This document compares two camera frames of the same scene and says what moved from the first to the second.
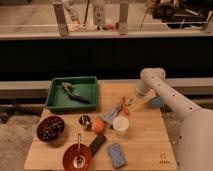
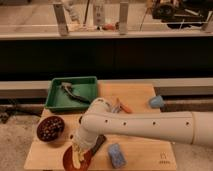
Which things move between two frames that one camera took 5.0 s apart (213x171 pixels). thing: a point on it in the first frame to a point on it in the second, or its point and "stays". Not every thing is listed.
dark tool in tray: [67, 87] stays
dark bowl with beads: [50, 129] stays
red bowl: [71, 152] stays
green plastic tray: [72, 92] stays
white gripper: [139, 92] to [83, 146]
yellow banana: [130, 100] to [77, 156]
